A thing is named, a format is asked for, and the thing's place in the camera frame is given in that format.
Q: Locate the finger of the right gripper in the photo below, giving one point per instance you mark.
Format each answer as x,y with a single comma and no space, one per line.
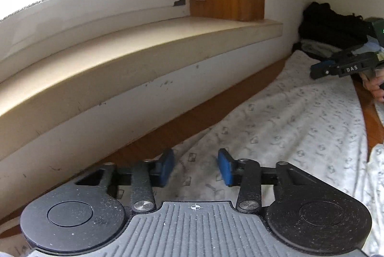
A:
322,69

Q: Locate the person right hand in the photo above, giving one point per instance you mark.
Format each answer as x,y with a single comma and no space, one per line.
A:
373,84

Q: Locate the white patterned garment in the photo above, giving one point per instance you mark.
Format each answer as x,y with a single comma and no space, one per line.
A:
316,125

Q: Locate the black clothes pile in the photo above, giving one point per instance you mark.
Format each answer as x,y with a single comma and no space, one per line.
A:
323,33

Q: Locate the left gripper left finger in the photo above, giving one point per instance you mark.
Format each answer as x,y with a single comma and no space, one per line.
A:
142,178

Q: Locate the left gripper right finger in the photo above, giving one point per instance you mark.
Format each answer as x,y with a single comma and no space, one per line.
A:
250,176

